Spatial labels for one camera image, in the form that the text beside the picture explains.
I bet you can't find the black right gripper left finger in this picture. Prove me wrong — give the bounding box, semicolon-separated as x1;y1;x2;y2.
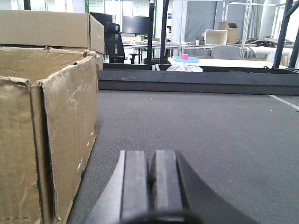
85;150;149;224

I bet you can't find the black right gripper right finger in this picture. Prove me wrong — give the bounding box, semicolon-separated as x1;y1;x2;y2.
151;150;257;224

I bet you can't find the worn cardboard box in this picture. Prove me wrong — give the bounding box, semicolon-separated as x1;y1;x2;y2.
0;47;99;224

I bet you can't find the clear plastic bag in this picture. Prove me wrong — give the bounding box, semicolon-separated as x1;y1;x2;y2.
167;63;203;72

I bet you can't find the white table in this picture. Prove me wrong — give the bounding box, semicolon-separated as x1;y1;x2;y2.
168;56;287;69

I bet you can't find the light blue tray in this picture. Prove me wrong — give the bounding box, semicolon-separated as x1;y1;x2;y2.
173;56;199;63

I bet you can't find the pink cube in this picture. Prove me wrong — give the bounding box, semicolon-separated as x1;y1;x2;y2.
180;54;189;60

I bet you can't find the grey chair back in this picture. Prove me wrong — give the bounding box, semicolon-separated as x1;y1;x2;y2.
212;45;240;60

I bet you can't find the black office chair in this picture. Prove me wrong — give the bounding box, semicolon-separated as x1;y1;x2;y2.
104;22;127;63

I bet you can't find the white plastic bin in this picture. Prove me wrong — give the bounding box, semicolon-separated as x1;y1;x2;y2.
202;29;228;46

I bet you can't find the small open cardboard box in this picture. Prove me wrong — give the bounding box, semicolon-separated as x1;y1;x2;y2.
218;21;238;44

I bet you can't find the black computer monitor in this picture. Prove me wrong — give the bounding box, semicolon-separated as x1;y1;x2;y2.
122;16;150;35

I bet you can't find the clean closed cardboard box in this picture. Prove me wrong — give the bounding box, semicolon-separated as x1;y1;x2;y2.
0;9;105;71

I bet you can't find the black metal rail frame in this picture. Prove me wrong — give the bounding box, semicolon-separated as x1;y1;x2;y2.
97;63;299;96

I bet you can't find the black vertical post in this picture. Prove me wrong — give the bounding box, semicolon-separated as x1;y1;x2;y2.
159;0;169;64

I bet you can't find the dark blue diagonal post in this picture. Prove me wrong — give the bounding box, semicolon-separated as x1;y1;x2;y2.
272;0;299;69

